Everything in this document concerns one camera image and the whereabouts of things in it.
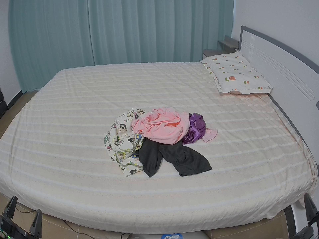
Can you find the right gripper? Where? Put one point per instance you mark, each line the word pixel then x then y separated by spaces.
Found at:
pixel 309 233

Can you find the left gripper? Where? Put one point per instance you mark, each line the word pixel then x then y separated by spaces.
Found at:
pixel 12 229

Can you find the black T-shirt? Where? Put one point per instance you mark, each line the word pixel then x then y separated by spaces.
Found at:
pixel 184 158

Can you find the black padded bench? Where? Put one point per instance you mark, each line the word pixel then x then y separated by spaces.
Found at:
pixel 2 103

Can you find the bed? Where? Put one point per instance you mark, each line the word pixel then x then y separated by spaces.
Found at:
pixel 74 108

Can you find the white printed pyjama top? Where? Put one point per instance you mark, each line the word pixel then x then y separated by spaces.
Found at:
pixel 119 143

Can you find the purple garment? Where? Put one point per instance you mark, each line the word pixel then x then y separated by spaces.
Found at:
pixel 196 126

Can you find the white printed pillow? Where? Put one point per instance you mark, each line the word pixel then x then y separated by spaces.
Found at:
pixel 236 71

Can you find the pink garment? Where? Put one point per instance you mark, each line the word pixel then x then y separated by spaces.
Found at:
pixel 162 128

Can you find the grey bedside table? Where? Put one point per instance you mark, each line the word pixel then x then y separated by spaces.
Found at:
pixel 214 51

